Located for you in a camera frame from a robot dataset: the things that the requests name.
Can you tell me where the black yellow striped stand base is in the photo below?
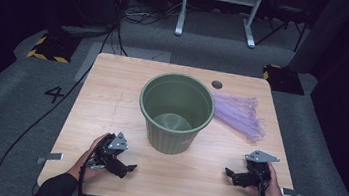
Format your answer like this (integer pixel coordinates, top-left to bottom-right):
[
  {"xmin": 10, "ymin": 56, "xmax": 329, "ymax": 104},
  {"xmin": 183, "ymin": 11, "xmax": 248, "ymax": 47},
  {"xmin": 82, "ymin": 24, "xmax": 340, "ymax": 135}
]
[
  {"xmin": 26, "ymin": 29, "xmax": 82, "ymax": 66},
  {"xmin": 260, "ymin": 63, "xmax": 308, "ymax": 96}
]

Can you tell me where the grey metal table bracket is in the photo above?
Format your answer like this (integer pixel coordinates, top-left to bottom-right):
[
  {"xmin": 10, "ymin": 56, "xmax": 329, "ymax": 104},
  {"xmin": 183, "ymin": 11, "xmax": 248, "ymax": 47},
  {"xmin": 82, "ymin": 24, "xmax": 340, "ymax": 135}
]
[
  {"xmin": 36, "ymin": 150, "xmax": 64, "ymax": 168},
  {"xmin": 279, "ymin": 187, "xmax": 304, "ymax": 196}
]

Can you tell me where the person's left hand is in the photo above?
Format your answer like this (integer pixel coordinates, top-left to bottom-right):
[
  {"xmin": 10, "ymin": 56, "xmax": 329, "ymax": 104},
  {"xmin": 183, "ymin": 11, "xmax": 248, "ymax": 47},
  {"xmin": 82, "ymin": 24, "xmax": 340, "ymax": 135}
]
[{"xmin": 66, "ymin": 128, "xmax": 113, "ymax": 186}]

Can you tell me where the bundle of floor cables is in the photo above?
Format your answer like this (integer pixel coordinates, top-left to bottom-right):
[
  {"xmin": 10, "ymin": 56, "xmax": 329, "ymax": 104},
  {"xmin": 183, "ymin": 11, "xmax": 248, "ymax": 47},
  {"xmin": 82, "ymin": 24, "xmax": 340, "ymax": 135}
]
[{"xmin": 100, "ymin": 0, "xmax": 182, "ymax": 64}]

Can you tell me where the round table cable grommet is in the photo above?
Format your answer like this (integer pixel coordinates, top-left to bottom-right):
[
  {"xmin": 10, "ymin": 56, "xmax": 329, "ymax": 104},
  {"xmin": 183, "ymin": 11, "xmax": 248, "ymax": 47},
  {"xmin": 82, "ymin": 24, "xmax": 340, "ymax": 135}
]
[{"xmin": 210, "ymin": 79, "xmax": 224, "ymax": 91}]

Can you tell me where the black chair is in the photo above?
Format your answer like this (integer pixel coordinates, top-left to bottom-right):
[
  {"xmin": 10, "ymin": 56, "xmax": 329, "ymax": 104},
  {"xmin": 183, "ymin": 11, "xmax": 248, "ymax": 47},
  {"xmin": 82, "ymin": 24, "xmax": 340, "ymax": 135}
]
[{"xmin": 255, "ymin": 0, "xmax": 313, "ymax": 54}]

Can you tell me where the long black floor cable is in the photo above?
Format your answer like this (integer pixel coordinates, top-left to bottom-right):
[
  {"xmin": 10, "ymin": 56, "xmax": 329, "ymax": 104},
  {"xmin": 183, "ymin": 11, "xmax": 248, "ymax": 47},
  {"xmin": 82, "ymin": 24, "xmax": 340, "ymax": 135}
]
[{"xmin": 0, "ymin": 53, "xmax": 95, "ymax": 196}]

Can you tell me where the purple plastic trash bag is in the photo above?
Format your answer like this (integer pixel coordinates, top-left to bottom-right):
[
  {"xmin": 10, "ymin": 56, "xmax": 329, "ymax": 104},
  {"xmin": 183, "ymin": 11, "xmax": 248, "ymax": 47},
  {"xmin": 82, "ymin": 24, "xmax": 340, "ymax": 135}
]
[{"xmin": 207, "ymin": 92, "xmax": 270, "ymax": 144}]

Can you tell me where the green plastic trash bin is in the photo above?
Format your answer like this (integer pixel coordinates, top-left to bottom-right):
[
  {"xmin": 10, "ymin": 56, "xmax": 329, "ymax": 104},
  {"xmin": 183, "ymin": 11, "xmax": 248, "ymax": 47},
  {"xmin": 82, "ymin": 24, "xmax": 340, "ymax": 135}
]
[{"xmin": 133, "ymin": 69, "xmax": 220, "ymax": 161}]

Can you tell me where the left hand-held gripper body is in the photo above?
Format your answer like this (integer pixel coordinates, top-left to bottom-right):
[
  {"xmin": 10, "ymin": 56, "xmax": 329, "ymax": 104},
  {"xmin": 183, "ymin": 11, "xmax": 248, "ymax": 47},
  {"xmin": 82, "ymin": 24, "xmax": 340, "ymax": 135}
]
[{"xmin": 86, "ymin": 128, "xmax": 132, "ymax": 175}]

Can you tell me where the grey pillar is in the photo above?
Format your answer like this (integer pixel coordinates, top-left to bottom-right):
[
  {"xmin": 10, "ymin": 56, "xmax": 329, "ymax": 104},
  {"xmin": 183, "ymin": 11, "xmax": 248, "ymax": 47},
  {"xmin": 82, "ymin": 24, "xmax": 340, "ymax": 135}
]
[{"xmin": 288, "ymin": 0, "xmax": 349, "ymax": 80}]

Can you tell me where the left hand-held gripper cable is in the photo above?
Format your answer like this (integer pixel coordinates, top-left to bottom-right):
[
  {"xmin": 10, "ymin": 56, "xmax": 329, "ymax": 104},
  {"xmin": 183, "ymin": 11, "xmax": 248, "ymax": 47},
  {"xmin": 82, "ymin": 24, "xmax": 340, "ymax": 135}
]
[{"xmin": 74, "ymin": 153, "xmax": 97, "ymax": 196}]

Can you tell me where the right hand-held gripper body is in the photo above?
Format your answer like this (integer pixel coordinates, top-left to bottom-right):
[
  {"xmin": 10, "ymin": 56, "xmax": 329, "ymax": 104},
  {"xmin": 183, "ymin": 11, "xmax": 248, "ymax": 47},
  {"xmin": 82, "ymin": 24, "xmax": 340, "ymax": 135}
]
[{"xmin": 239, "ymin": 148, "xmax": 282, "ymax": 192}]

